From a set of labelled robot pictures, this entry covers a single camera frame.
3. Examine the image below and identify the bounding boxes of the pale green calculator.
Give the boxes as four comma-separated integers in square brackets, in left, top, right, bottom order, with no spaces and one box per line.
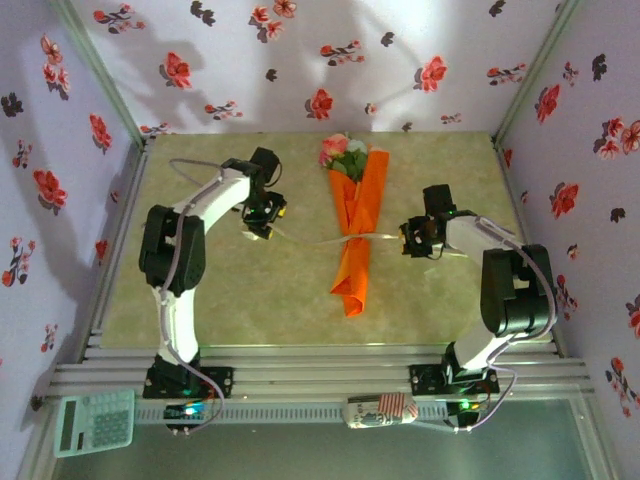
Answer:
[52,388,137,459]

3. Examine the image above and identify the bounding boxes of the slotted grey cable duct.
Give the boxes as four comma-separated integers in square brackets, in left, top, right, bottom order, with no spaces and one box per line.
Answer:
[134,399,451,426]

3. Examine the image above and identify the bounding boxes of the right controller circuit board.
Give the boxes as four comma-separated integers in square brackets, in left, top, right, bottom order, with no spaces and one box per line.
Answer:
[444,397,489,419]

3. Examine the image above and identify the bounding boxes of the grey right arm cable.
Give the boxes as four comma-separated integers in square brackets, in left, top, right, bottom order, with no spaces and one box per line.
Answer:
[452,214,559,434]

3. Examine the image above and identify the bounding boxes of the white translucent ribbon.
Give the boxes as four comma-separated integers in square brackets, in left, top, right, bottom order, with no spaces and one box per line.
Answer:
[241,224,471,262]

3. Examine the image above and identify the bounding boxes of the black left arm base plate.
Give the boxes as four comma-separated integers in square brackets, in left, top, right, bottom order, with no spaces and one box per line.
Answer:
[142,357,236,401]

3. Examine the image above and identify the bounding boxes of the aluminium front rail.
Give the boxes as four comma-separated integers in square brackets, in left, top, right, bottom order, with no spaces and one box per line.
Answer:
[47,342,592,401]

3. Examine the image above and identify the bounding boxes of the aluminium corner post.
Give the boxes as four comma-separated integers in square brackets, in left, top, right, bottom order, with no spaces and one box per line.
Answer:
[492,0,587,145]
[49,0,149,147]

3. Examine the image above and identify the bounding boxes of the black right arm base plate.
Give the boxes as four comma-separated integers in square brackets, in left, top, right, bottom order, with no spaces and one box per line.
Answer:
[408,357,501,397]

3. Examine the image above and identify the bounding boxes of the striped printed pouch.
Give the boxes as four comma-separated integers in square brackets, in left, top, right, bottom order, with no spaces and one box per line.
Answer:
[342,393,420,430]

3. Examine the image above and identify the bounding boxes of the aluminium side rail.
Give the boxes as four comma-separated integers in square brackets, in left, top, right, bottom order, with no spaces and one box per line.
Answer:
[493,139,570,357]
[77,143,151,362]

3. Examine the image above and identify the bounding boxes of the controller circuit board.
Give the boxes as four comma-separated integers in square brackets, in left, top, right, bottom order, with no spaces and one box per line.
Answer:
[444,397,489,419]
[163,402,212,422]

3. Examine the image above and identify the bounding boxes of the left controller circuit board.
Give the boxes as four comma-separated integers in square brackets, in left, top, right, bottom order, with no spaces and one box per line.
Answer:
[163,402,212,422]

